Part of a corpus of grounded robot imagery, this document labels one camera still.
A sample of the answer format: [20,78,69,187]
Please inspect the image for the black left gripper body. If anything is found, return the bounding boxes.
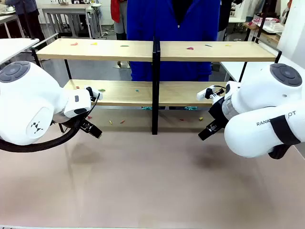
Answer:
[62,111,91,129]

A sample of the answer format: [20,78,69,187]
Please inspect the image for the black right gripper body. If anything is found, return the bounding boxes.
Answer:
[209,96,229,131]

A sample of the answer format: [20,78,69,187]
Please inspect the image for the white table with legs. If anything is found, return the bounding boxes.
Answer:
[220,61,270,83]

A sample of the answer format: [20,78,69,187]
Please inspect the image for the silver floor socket plate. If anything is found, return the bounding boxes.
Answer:
[113,61,132,70]

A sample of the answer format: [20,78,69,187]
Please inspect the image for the wooden work table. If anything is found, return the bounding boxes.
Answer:
[244,16,284,45]

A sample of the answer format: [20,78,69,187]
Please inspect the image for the black stand pole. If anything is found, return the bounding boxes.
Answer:
[254,18,266,43]

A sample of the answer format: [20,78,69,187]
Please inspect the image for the white side table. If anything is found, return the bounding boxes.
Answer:
[0,38,40,65]

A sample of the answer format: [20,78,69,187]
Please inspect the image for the clear plastic bag pile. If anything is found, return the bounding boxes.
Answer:
[251,16,284,34]

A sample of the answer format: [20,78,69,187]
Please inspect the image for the person in red vest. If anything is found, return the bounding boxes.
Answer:
[111,0,128,41]

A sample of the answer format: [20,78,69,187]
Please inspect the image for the person in blue jacket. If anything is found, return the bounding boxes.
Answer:
[126,0,221,83]

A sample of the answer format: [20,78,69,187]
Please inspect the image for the grey metal desk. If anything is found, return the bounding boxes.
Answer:
[41,3,103,39]

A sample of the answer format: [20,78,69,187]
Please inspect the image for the person in dark clothes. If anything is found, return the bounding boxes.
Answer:
[4,0,46,42]

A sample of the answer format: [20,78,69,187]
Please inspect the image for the white desk dark underside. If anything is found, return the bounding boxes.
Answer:
[0,13,24,39]

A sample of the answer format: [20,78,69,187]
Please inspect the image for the person in orange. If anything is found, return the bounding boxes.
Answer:
[281,0,293,19]

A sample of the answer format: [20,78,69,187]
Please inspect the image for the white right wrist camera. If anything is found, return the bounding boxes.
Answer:
[196,85,224,101]

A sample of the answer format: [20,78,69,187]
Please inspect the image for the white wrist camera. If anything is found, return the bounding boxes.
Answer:
[84,86,103,101]
[196,85,224,101]

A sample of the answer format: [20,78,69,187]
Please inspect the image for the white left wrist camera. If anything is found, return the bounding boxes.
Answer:
[84,86,103,101]

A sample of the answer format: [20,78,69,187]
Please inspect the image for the black left arm cable sleeve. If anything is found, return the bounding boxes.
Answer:
[0,119,81,153]

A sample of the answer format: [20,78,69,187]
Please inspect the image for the wooden shelf unit black frame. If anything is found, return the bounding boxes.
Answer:
[156,35,283,135]
[30,32,158,135]

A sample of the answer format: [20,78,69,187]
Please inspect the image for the black right arm strap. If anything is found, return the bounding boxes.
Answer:
[269,114,301,146]

